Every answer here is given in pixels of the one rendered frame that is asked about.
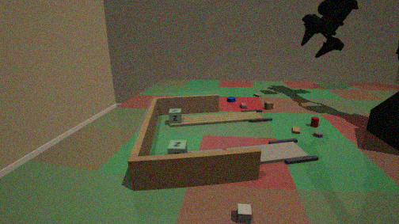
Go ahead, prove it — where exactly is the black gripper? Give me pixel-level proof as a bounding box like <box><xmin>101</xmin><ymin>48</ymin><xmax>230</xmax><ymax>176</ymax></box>
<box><xmin>301</xmin><ymin>12</ymin><xmax>344</xmax><ymax>58</ymax></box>

